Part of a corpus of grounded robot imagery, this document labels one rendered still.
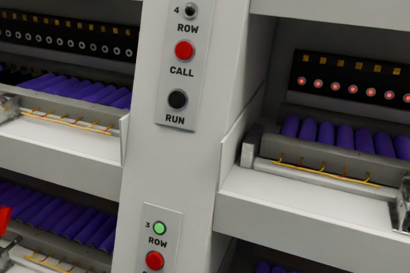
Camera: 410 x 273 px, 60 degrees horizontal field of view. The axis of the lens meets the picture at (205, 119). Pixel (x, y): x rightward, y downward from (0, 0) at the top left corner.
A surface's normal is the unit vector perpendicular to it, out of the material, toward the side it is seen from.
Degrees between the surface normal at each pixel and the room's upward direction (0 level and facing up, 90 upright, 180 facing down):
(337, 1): 105
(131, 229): 90
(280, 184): 15
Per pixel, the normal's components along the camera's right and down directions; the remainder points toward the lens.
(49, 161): -0.33, 0.37
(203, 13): -0.31, 0.11
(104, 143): 0.07, -0.91
